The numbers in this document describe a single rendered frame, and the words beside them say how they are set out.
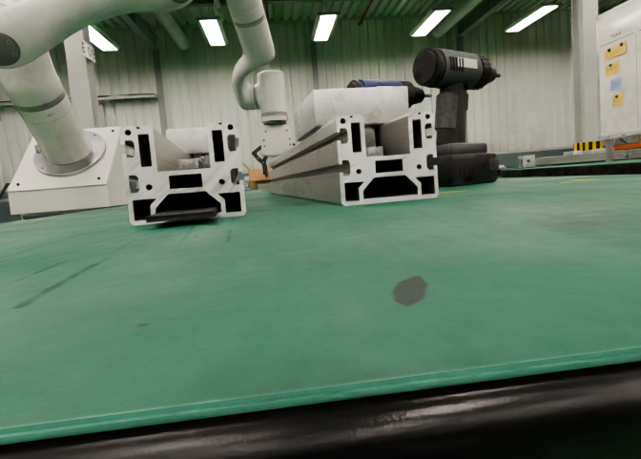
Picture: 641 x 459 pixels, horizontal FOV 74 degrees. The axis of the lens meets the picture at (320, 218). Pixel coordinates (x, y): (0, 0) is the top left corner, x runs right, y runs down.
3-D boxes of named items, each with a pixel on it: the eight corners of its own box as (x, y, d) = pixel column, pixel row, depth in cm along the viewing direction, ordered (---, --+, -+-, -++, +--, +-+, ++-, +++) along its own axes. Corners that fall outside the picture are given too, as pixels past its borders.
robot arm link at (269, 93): (255, 114, 133) (283, 111, 132) (251, 71, 132) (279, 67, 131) (261, 117, 142) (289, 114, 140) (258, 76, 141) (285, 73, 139)
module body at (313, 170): (270, 194, 119) (267, 162, 118) (305, 190, 121) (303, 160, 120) (341, 206, 41) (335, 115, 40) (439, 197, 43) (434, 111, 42)
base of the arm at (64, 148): (28, 181, 115) (-12, 125, 100) (41, 136, 127) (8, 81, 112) (102, 171, 117) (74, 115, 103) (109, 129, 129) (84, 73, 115)
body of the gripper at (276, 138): (288, 121, 142) (292, 156, 143) (258, 123, 140) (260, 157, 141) (292, 118, 134) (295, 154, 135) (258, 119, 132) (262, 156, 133)
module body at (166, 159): (199, 199, 115) (196, 168, 115) (237, 196, 117) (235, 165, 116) (130, 225, 37) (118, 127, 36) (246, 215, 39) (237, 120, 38)
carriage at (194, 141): (181, 175, 83) (177, 139, 83) (238, 171, 86) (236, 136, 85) (170, 172, 68) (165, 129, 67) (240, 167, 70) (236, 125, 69)
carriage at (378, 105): (297, 160, 63) (293, 114, 62) (368, 156, 65) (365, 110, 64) (318, 152, 47) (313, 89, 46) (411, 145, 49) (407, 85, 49)
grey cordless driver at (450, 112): (412, 188, 72) (404, 53, 70) (485, 180, 83) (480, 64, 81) (449, 187, 65) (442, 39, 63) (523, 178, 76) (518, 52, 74)
